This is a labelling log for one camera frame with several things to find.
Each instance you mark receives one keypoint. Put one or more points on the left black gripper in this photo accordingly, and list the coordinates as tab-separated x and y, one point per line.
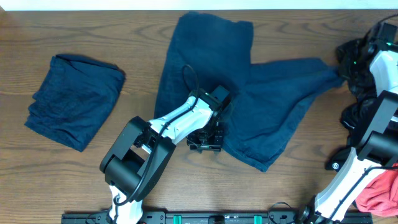
204	146

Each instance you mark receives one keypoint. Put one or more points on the navy blue denim shorts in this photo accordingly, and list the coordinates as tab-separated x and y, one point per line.
269	99

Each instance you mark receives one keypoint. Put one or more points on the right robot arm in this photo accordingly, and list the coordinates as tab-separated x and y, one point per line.
369	65

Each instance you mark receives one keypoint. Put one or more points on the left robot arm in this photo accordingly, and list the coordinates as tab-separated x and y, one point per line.
134	163

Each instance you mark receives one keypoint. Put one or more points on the folded navy blue garment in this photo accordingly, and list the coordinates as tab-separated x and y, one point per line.
75	99

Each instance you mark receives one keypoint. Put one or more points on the black patterned sports shirt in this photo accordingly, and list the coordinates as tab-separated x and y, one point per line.
360	83

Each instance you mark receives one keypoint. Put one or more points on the red garment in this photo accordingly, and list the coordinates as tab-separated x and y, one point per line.
379	197

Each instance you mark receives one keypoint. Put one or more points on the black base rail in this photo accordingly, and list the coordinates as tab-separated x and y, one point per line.
283	217

